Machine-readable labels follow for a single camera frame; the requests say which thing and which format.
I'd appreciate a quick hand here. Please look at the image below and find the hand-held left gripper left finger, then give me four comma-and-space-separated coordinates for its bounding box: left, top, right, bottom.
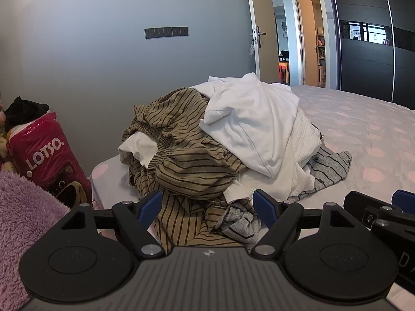
60, 190, 167, 260

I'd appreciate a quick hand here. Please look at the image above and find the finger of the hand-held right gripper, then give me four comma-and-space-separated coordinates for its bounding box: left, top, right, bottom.
378, 189, 415, 221
344, 190, 395, 231

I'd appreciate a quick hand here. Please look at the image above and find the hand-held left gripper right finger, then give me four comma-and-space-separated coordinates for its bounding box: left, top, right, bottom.
252, 188, 357, 260

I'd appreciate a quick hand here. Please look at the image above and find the white t-shirt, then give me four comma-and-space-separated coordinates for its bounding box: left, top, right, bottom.
190, 72, 300, 179

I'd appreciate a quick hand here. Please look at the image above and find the grey striped garment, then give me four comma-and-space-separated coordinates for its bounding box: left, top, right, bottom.
214, 145, 352, 244

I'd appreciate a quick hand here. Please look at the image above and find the brown striped garment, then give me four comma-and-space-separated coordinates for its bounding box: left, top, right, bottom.
122, 87, 257, 255

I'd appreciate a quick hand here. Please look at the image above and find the plain white garment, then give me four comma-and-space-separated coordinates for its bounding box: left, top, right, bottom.
118, 131, 161, 169

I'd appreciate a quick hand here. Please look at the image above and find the white waffle-textured garment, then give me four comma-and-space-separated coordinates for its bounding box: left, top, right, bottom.
224, 106, 323, 203

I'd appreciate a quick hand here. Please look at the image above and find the bed with polka-dot sheet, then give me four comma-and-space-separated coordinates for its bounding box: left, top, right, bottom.
89, 84, 415, 311

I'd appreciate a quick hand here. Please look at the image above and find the red printed bag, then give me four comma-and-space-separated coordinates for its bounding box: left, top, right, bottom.
7, 112, 93, 208

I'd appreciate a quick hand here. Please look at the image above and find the purple fluffy blanket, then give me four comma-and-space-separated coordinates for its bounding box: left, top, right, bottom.
0, 168, 74, 311

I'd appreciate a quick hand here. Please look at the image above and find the dark sliding wardrobe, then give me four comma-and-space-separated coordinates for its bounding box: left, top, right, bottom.
325, 0, 415, 111

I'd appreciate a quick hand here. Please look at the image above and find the orange red stool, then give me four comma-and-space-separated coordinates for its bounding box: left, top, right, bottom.
278, 61, 289, 85

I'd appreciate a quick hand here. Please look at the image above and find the black cloth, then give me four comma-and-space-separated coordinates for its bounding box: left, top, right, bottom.
4, 96, 50, 131

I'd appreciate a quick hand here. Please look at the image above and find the plush toy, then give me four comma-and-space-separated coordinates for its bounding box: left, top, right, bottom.
0, 102, 17, 173

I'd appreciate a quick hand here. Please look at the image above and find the hallway shelf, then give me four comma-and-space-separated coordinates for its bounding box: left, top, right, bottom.
316, 26, 327, 69

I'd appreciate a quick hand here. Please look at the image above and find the wooden hallway door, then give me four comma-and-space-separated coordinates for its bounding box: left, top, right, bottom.
293, 0, 320, 86

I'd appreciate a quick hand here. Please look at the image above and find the beige room door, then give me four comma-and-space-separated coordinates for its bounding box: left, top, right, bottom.
244, 0, 277, 83

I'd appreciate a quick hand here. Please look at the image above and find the metal door handle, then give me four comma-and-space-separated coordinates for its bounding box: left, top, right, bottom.
250, 25, 267, 48

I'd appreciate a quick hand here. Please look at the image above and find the dark wall switch panel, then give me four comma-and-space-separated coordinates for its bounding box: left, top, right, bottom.
144, 26, 189, 40

